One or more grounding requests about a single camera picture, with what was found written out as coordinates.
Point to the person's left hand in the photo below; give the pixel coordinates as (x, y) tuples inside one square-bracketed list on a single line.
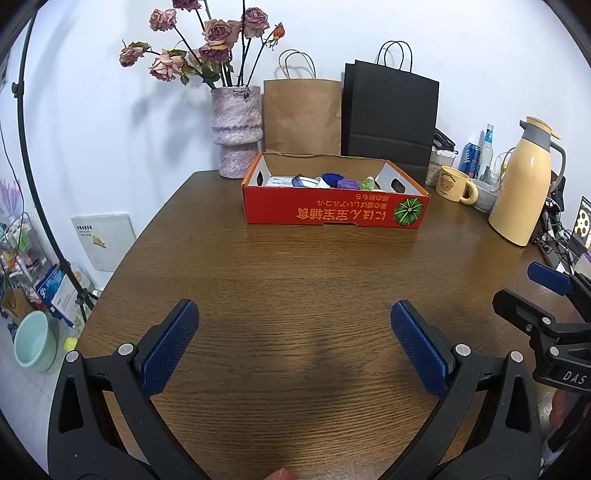
[(280, 474)]

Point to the blue scalloped lid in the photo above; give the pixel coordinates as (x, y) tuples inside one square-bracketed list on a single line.
[(332, 177)]

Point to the person's right hand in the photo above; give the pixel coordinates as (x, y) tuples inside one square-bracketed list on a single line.
[(559, 406)]

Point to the brown cardboard carton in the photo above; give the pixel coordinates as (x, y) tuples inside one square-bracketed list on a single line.
[(16, 304)]

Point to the clear oats jar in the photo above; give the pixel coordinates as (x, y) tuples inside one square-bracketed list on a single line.
[(438, 166)]

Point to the white flat board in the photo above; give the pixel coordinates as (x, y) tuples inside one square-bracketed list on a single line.
[(104, 240)]

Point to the purple wall decoration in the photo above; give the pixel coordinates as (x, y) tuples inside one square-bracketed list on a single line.
[(9, 196)]

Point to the white square jar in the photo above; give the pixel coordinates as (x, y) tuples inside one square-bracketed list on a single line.
[(279, 182)]

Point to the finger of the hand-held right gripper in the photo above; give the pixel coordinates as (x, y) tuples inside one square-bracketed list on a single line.
[(549, 278), (521, 311)]

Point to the blue white package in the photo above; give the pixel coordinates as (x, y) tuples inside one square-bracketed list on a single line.
[(51, 286)]

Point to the orange cardboard box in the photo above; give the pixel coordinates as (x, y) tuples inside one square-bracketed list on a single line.
[(277, 207)]

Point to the black paper bag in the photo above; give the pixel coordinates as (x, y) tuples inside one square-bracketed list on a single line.
[(392, 115)]

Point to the metal storage shelf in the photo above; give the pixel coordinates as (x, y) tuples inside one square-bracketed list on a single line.
[(21, 249)]

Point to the dried rose bouquet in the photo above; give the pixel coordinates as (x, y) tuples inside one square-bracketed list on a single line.
[(217, 37)]

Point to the mint green bowl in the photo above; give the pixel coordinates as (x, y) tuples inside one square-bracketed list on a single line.
[(34, 344)]

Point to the white green printed package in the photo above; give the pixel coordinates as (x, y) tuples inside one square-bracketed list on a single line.
[(64, 302)]

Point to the black light stand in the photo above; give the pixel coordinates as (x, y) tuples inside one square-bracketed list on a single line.
[(37, 198)]

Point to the purple round jar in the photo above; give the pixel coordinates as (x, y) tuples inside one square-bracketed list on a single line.
[(348, 184)]

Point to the clear bottle blue cap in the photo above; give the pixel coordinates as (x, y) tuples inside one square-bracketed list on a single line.
[(487, 147)]

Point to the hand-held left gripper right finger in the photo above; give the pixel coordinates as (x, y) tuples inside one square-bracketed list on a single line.
[(420, 350)]

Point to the green spray bottle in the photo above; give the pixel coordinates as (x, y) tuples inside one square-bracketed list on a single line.
[(368, 183)]

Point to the cream thermos jug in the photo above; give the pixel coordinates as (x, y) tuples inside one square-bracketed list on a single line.
[(526, 184)]

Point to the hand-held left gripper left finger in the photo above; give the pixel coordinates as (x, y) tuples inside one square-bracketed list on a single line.
[(168, 346)]

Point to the blue drink can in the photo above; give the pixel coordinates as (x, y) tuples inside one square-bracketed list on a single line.
[(470, 159)]

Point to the yellow bear mug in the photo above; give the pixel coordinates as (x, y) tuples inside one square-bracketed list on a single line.
[(450, 184)]

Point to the grey white cup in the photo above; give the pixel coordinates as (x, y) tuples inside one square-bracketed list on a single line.
[(485, 196)]

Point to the pink purple textured vase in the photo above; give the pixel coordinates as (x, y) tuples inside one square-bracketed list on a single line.
[(235, 124)]

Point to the brown paper bag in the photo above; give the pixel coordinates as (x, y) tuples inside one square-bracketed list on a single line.
[(300, 115)]

